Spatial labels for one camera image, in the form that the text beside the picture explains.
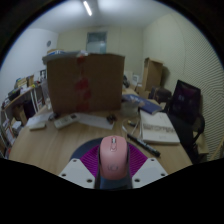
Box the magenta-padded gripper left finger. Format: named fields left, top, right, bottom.
left=58, top=145, right=102, bottom=190

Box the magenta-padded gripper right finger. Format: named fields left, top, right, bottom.
left=127, top=143, right=169, bottom=189

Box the pink computer mouse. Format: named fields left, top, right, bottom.
left=98, top=134, right=130, bottom=181

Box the blue mouse pad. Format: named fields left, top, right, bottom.
left=69, top=136, right=104, bottom=162

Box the black marker pen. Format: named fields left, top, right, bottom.
left=126, top=133, right=162, bottom=158

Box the white open book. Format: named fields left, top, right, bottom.
left=139, top=109, right=181, bottom=146

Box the black office chair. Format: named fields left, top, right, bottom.
left=168, top=113, right=206, bottom=164

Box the blue book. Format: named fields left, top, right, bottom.
left=121, top=93, right=164, bottom=115

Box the dark bag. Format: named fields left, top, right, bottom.
left=148, top=86, right=173, bottom=104

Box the black computer monitor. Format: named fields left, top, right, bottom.
left=170, top=79, right=203, bottom=126

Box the clear plastic jar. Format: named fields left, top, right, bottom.
left=39, top=79, right=52, bottom=110

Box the large brown cardboard box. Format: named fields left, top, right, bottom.
left=46, top=53, right=126, bottom=115

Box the long wooden cluttered desk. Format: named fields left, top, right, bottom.
left=1, top=84, right=46, bottom=124

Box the tall narrow cardboard box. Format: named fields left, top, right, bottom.
left=142, top=57, right=165, bottom=93

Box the window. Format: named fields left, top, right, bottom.
left=86, top=31, right=108, bottom=54

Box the ceiling light tube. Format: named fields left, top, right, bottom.
left=82, top=0, right=94, bottom=17

